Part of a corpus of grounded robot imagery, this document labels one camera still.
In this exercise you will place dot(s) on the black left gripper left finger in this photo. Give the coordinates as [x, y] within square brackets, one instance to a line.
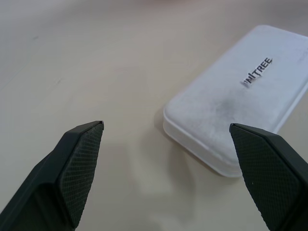
[60, 173]

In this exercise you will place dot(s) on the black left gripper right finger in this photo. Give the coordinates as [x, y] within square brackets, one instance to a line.
[272, 173]

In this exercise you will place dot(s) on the white rectangular case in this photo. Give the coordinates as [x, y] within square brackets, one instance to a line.
[231, 101]

